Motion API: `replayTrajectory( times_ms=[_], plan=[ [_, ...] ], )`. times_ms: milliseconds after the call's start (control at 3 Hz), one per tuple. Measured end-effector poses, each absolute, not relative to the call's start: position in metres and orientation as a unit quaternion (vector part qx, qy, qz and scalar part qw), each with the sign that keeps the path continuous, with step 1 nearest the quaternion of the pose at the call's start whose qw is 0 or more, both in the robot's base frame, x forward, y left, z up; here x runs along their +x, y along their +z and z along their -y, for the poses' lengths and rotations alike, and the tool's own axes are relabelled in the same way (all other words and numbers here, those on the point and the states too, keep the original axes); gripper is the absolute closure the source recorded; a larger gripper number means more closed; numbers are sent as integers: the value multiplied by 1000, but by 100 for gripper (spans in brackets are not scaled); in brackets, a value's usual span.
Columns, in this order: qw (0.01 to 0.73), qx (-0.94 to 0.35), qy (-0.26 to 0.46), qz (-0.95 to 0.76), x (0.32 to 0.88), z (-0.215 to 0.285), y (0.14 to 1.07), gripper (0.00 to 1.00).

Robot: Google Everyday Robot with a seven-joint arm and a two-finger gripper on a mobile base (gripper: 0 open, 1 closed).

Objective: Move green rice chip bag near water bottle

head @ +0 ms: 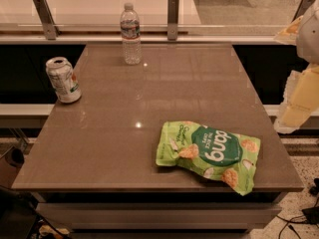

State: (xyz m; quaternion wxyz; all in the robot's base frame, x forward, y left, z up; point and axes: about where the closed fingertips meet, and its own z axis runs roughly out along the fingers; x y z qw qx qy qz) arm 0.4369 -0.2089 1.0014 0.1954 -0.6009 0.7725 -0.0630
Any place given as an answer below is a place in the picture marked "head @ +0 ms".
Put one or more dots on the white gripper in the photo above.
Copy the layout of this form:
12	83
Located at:
309	39

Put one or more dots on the green rice chip bag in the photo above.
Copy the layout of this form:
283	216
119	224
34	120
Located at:
212	153

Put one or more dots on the clear plastic water bottle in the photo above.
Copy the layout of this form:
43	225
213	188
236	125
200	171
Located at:
131	35

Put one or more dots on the white green soda can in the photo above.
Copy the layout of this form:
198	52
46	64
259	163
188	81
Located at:
63	80

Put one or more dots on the dark object at left floor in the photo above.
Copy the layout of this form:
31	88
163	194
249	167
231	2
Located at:
10	163

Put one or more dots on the right metal railing bracket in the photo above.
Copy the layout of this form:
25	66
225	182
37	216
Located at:
302	8

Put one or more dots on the metal railing bracket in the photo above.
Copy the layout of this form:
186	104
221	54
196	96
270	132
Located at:
172	19
302	8
51	31

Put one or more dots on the middle metal railing bracket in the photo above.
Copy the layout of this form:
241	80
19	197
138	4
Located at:
172	19

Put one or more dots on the left metal railing bracket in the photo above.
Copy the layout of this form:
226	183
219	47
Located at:
51	31

